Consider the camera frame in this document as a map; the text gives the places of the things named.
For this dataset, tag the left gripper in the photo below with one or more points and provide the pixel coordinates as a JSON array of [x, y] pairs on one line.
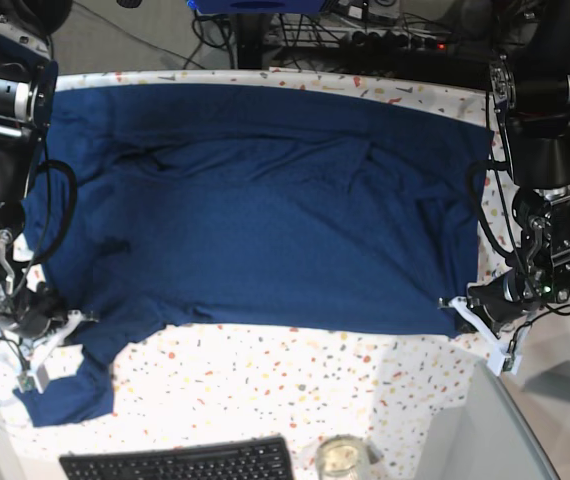
[[498, 303]]

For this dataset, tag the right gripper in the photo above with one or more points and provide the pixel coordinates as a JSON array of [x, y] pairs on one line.
[[33, 314]]

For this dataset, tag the dark blue t-shirt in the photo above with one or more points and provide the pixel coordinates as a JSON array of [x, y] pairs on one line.
[[248, 205]]

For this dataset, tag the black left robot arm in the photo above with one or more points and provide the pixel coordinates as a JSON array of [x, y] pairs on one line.
[[530, 95]]

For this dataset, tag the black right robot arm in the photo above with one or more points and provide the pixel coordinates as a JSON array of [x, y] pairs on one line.
[[28, 75]]

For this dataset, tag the white terrazzo tablecloth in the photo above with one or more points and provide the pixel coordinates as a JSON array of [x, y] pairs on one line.
[[199, 383]]

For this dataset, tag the grey monitor back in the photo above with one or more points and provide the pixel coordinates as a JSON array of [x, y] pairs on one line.
[[485, 438]]

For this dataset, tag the glass jar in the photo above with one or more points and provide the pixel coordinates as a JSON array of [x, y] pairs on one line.
[[342, 458]]

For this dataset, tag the black keyboard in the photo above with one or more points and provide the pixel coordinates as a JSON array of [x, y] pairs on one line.
[[266, 458]]

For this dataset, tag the black power strip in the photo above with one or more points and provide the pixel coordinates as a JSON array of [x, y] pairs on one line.
[[383, 42]]

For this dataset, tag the blue box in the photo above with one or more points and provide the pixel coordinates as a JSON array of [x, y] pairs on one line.
[[261, 6]]

